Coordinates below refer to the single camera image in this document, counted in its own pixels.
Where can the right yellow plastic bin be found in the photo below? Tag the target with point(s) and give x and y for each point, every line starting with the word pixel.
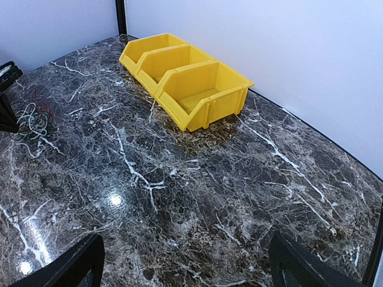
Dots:
pixel 197 95

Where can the left black frame post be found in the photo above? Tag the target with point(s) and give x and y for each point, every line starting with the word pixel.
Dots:
pixel 121 17

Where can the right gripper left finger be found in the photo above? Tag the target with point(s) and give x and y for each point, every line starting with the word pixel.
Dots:
pixel 81 265

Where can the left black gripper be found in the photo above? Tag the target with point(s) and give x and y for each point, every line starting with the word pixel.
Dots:
pixel 9 74

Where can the left yellow plastic bin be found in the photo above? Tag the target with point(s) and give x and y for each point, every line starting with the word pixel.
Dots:
pixel 135 48

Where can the yellow plastic bin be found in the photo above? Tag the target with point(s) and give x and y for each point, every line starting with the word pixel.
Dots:
pixel 135 48
pixel 197 95
pixel 153 64

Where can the middle yellow plastic bin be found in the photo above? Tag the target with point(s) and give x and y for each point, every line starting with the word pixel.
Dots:
pixel 153 64

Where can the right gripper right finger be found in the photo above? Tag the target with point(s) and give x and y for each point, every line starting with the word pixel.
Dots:
pixel 292 265

